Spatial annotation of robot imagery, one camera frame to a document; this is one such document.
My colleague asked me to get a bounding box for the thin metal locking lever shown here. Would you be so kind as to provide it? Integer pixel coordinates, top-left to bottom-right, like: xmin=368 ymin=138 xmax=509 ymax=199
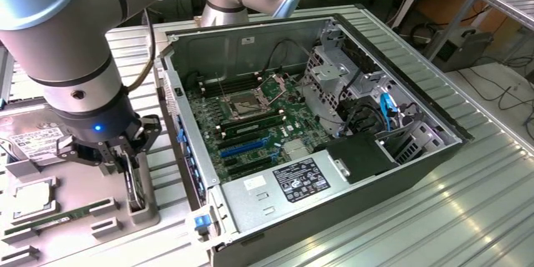
xmin=214 ymin=72 xmax=230 ymax=99

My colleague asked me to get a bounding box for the metal disk bay cage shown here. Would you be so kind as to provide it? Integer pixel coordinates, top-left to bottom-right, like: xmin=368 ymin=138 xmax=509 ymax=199
xmin=304 ymin=44 xmax=380 ymax=138

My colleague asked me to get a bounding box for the silver CPU chip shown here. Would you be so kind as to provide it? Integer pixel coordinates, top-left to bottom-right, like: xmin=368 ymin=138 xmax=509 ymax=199
xmin=11 ymin=181 xmax=59 ymax=219

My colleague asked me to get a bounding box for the grey power supply with label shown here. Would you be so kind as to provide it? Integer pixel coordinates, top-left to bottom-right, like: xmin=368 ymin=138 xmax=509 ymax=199
xmin=219 ymin=149 xmax=353 ymax=234

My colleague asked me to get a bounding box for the black expansion slot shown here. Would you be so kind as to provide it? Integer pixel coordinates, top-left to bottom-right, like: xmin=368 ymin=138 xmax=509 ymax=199
xmin=225 ymin=156 xmax=273 ymax=176

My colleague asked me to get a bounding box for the blue flat wire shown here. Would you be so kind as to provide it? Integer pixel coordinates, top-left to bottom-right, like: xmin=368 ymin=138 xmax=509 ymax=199
xmin=380 ymin=93 xmax=398 ymax=133

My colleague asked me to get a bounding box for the small silver heat sink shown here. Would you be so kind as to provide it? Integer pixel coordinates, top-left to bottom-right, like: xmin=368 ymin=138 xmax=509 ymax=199
xmin=282 ymin=141 xmax=313 ymax=158

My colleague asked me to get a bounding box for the black plastic shroud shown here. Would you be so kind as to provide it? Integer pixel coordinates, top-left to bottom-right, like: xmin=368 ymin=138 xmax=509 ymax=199
xmin=324 ymin=131 xmax=402 ymax=186

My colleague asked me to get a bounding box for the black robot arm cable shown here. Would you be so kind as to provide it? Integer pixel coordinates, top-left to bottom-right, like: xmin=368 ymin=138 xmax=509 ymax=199
xmin=123 ymin=6 xmax=159 ymax=93

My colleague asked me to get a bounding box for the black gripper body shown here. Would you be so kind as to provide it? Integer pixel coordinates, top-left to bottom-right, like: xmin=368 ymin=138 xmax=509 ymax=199
xmin=53 ymin=85 xmax=146 ymax=168

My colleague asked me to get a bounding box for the metal socket cover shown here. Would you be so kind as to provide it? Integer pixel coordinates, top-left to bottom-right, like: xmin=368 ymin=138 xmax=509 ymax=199
xmin=256 ymin=74 xmax=290 ymax=106

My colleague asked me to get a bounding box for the open black PC case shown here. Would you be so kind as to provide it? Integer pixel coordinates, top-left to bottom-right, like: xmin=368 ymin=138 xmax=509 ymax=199
xmin=153 ymin=12 xmax=476 ymax=267

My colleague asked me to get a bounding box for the grey parts rack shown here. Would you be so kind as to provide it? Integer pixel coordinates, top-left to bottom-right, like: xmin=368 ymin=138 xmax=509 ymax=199
xmin=0 ymin=98 xmax=163 ymax=267

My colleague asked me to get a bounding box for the blue expansion slot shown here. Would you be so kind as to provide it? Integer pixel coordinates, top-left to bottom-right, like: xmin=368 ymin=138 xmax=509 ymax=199
xmin=219 ymin=139 xmax=269 ymax=160

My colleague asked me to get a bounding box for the green motherboard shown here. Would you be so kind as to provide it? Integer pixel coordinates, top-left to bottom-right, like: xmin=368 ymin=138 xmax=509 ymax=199
xmin=183 ymin=69 xmax=321 ymax=184

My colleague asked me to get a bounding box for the aluminium frame table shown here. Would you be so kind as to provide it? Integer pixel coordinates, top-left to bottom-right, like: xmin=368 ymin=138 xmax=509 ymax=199
xmin=444 ymin=0 xmax=534 ymax=61

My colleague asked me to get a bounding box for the green RAM stick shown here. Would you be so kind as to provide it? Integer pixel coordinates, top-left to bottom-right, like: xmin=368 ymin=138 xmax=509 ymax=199
xmin=3 ymin=199 xmax=106 ymax=237

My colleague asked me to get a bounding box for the black looped wire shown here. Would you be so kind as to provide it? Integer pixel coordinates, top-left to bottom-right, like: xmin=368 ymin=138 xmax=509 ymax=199
xmin=262 ymin=38 xmax=316 ymax=74

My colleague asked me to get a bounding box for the CPU socket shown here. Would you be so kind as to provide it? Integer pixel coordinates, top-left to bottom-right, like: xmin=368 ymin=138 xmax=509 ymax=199
xmin=222 ymin=91 xmax=264 ymax=121

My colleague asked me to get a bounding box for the hard disk with white label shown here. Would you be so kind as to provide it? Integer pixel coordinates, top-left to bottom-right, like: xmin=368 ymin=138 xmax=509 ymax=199
xmin=0 ymin=113 xmax=75 ymax=168

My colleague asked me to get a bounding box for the installed RAM stick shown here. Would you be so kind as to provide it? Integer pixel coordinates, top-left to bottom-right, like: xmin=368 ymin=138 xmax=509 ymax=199
xmin=217 ymin=116 xmax=285 ymax=134

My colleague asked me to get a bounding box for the grey control box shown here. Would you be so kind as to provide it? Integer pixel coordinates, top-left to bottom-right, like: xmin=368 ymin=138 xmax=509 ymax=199
xmin=430 ymin=27 xmax=496 ymax=73

